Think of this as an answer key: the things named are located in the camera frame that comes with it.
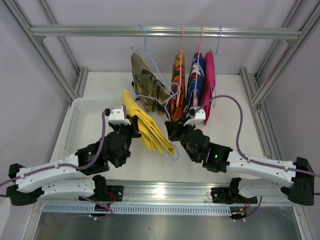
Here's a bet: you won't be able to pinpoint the light blue wire hanger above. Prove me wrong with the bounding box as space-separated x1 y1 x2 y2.
131 82 181 161

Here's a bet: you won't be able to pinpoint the blue hanger of camouflage trousers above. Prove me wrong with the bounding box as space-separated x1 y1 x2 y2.
130 24 176 107

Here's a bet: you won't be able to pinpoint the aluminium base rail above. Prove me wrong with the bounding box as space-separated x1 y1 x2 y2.
32 178 305 207

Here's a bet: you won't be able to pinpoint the blue white patterned trousers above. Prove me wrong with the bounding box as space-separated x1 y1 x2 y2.
182 52 205 117

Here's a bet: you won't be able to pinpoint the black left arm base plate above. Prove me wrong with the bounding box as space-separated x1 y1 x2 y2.
78 185 123 202

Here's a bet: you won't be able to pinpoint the white slotted cable duct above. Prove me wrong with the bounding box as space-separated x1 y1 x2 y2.
42 202 243 216

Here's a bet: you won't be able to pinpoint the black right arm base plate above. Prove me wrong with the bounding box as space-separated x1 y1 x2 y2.
210 187 258 205

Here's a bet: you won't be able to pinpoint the white plastic basket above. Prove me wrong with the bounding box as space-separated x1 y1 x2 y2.
59 96 121 159

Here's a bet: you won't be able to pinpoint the aluminium hanging rail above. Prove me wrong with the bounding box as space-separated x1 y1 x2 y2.
30 24 302 40

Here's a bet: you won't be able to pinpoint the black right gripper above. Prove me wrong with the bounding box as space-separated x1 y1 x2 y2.
165 117 198 162

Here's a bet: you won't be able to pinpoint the pink trousers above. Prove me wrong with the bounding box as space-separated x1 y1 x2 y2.
197 50 217 126

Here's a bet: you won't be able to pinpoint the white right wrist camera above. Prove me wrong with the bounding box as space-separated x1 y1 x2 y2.
183 106 206 126

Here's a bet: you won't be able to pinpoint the orange camouflage trousers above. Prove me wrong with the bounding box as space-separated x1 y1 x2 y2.
168 53 186 122

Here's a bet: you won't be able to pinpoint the olive yellow camouflage trousers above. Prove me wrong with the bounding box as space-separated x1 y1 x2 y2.
130 52 170 114

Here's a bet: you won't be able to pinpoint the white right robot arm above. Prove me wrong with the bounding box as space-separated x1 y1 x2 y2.
165 121 316 206

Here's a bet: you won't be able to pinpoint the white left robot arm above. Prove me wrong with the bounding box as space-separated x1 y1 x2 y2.
5 115 141 206

